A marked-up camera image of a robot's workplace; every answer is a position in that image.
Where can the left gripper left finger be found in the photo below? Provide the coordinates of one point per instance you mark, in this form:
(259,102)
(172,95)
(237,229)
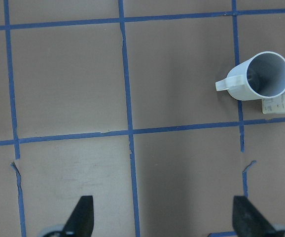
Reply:
(81,221)

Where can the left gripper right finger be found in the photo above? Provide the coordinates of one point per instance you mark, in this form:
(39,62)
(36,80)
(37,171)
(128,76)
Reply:
(247,221)

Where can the white ceramic mug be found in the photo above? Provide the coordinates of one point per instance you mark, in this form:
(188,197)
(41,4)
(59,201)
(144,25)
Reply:
(260,77)

